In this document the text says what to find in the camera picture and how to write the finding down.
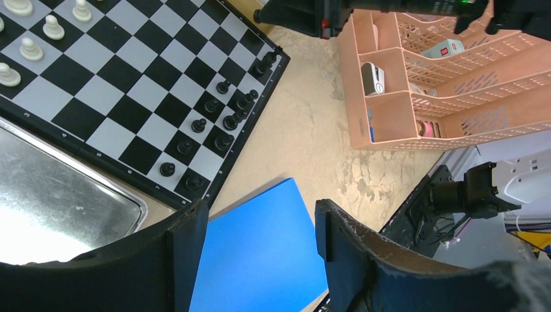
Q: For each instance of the orange plastic tiered organizer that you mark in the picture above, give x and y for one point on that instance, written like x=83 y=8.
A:
x=497 y=88

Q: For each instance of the white small device in organizer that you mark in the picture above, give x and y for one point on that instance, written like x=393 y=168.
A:
x=373 y=79

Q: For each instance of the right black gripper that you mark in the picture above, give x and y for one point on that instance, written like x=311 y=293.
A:
x=300 y=15

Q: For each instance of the black chess bishop piece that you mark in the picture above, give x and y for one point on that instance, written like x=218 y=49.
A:
x=231 y=122

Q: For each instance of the blue capped small bottle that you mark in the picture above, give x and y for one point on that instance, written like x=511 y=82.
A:
x=369 y=112

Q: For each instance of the green white small box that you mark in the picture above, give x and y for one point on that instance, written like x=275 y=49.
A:
x=444 y=49

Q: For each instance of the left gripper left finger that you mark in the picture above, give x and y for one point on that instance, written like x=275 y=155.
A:
x=153 y=269

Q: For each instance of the black and silver chessboard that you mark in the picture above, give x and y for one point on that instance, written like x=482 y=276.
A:
x=163 y=63

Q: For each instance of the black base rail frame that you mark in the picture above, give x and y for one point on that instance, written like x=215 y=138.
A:
x=415 y=225

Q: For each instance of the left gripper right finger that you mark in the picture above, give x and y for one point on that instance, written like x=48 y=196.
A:
x=366 y=271

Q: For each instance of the blue folder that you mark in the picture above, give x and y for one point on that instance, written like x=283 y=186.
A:
x=261 y=256

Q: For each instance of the black chess piece d-file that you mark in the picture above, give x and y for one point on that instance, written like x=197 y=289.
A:
x=244 y=102

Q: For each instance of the black chess pawn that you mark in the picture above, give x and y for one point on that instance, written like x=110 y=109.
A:
x=184 y=147
x=167 y=169

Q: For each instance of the black chess rook corner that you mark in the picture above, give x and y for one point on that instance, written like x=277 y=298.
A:
x=192 y=183

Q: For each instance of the white chess piece row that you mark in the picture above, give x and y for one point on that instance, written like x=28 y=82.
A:
x=44 y=39

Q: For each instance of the pink round item in organizer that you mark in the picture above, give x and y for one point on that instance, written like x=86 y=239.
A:
x=425 y=129

